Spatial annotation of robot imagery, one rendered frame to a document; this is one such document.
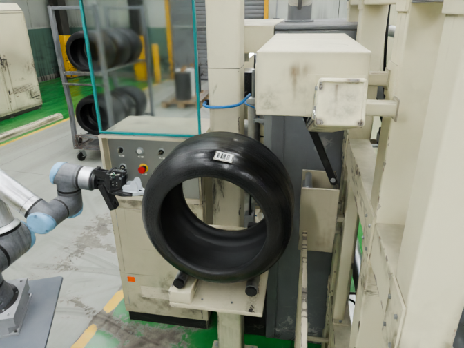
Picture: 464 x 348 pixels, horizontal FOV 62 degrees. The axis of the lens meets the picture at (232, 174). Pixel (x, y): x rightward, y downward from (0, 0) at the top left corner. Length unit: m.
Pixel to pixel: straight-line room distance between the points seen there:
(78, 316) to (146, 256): 0.75
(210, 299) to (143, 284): 0.96
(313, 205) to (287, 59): 0.85
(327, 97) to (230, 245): 1.03
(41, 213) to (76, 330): 1.40
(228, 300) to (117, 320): 1.32
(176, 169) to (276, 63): 0.56
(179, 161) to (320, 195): 0.61
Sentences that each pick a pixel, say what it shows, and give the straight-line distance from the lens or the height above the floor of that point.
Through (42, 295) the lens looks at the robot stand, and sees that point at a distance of 2.16.
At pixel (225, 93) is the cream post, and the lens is 1.56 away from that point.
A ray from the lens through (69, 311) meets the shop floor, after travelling 2.97.
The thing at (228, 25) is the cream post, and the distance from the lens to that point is 1.52.
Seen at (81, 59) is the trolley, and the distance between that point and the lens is 5.51.
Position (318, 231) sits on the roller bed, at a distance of 1.67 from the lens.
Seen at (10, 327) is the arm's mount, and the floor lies 0.64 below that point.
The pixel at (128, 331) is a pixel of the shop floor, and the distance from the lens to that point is 2.70.
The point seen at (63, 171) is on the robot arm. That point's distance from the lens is 1.59.
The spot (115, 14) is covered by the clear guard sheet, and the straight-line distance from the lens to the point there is 1.99.
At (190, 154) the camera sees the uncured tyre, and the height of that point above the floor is 1.42.
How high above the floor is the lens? 1.87
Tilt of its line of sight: 23 degrees down
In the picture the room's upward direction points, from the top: 1 degrees counter-clockwise
